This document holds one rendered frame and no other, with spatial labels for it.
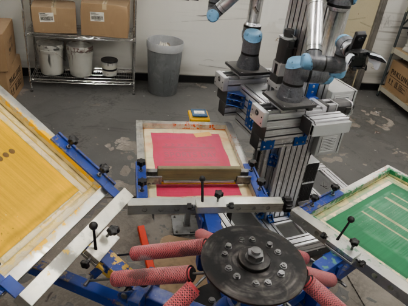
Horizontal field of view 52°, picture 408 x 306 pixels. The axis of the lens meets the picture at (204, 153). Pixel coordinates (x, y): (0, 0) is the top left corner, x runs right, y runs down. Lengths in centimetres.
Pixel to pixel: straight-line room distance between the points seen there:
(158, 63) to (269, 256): 409
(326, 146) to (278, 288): 186
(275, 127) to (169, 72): 296
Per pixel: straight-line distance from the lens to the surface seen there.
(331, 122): 244
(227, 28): 563
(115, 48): 558
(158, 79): 519
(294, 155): 284
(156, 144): 234
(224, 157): 229
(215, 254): 120
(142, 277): 131
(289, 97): 233
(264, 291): 114
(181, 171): 197
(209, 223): 170
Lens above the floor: 215
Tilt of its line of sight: 31 degrees down
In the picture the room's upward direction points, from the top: 7 degrees clockwise
